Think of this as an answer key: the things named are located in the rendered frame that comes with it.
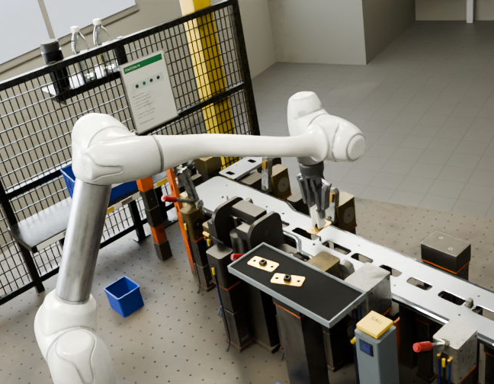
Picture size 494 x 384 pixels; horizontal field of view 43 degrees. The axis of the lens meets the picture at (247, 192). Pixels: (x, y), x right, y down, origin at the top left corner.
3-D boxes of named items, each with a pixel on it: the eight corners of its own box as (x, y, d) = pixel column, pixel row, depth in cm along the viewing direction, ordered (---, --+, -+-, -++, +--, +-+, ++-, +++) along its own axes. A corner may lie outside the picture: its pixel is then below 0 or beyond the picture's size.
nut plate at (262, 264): (280, 264, 168) (279, 261, 167) (271, 273, 165) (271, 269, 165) (255, 257, 173) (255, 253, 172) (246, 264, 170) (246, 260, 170)
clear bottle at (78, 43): (99, 74, 253) (85, 25, 243) (85, 79, 250) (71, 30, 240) (91, 72, 258) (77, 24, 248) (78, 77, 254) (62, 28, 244)
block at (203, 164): (234, 225, 275) (219, 152, 257) (220, 234, 271) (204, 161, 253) (222, 220, 280) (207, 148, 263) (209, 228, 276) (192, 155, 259)
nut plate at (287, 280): (305, 278, 161) (305, 274, 160) (300, 287, 158) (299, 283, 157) (275, 273, 165) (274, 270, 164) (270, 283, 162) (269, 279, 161)
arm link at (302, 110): (283, 143, 188) (309, 157, 177) (276, 94, 180) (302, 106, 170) (312, 131, 192) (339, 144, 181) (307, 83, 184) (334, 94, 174)
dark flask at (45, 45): (75, 84, 247) (61, 39, 238) (58, 90, 243) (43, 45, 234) (66, 81, 252) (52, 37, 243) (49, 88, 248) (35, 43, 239)
